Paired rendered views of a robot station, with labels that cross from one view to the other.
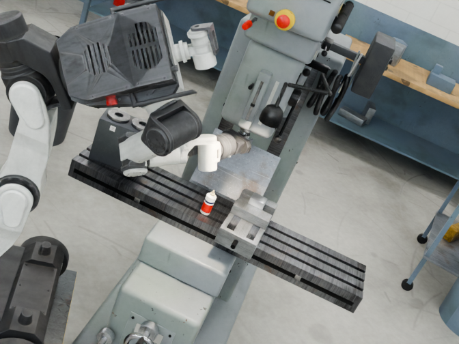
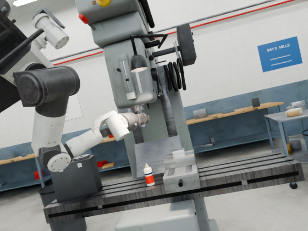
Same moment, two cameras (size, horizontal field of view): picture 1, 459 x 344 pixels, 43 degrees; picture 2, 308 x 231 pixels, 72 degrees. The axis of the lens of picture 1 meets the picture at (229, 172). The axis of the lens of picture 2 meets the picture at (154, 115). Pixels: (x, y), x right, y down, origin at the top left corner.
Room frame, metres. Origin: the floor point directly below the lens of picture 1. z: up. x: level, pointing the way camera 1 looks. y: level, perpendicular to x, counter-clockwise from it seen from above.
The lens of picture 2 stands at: (0.89, -0.11, 1.26)
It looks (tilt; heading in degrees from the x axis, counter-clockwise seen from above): 1 degrees down; 2
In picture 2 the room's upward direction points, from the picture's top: 13 degrees counter-clockwise
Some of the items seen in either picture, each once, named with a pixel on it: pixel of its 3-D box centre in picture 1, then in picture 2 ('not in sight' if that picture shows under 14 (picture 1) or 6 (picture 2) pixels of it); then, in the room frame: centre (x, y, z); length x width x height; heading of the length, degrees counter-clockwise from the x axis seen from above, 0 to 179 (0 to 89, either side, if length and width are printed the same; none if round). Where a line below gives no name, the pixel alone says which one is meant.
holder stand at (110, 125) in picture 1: (124, 140); (76, 175); (2.06, 0.44, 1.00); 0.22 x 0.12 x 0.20; 95
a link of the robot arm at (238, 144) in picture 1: (228, 144); (132, 121); (1.92, 0.04, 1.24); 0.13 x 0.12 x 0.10; 67
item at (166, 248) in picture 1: (201, 235); (161, 206); (2.01, 0.01, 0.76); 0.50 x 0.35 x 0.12; 175
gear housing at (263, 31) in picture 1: (290, 27); (124, 38); (2.05, 0.00, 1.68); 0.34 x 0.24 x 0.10; 175
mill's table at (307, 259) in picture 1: (218, 221); (165, 186); (2.00, -0.04, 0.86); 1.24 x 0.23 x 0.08; 85
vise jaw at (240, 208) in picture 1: (251, 213); (179, 161); (1.94, -0.14, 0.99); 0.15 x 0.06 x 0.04; 83
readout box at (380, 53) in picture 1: (374, 65); (186, 46); (2.28, -0.35, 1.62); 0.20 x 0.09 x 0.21; 175
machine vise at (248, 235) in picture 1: (249, 218); (181, 166); (1.96, -0.14, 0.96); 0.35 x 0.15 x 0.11; 173
